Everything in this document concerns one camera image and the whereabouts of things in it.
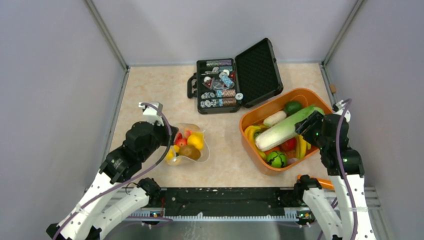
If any toy yellow bell pepper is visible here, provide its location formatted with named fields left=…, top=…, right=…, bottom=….
left=165, top=145, right=181, bottom=166

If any black poker chip case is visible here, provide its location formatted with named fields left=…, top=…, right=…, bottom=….
left=187, top=38, right=284, bottom=115

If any toy yellow banana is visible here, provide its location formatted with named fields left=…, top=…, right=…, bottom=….
left=244, top=124, right=269, bottom=161

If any purple cable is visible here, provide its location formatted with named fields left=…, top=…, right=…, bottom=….
left=51, top=102, right=174, bottom=240
left=316, top=98, right=359, bottom=240

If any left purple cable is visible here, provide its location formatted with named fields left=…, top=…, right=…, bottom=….
left=51, top=102, right=174, bottom=240

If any toy red apple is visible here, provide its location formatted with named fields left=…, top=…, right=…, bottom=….
left=280, top=137, right=297, bottom=152
left=175, top=138, right=188, bottom=148

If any clear zip top bag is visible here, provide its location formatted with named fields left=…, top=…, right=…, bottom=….
left=165, top=123, right=210, bottom=166

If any toy orange carrot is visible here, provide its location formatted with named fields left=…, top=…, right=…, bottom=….
left=306, top=175, right=335, bottom=191

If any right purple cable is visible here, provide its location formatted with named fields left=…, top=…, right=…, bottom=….
left=316, top=98, right=359, bottom=240

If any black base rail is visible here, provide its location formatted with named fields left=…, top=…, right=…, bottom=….
left=147, top=187, right=307, bottom=217

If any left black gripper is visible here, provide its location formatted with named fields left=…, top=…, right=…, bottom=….
left=140, top=116, right=180, bottom=162

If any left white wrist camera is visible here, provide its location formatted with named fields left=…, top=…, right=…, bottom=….
left=138, top=102, right=164, bottom=127

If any orange plastic basket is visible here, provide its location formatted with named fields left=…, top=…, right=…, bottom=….
left=239, top=88, right=333, bottom=176

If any toy green white cabbage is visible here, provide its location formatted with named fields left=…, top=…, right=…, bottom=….
left=254, top=105, right=325, bottom=152

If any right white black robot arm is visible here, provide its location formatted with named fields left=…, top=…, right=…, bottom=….
left=293, top=110, right=376, bottom=240

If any toy green lime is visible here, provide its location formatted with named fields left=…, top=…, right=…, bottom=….
left=283, top=100, right=303, bottom=116

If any toy brown pear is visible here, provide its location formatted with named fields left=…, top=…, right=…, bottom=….
left=178, top=145, right=201, bottom=161

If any toy watermelon slice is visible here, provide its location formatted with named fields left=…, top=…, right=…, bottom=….
left=174, top=132, right=184, bottom=142

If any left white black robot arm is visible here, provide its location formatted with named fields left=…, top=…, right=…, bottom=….
left=46, top=121, right=179, bottom=240

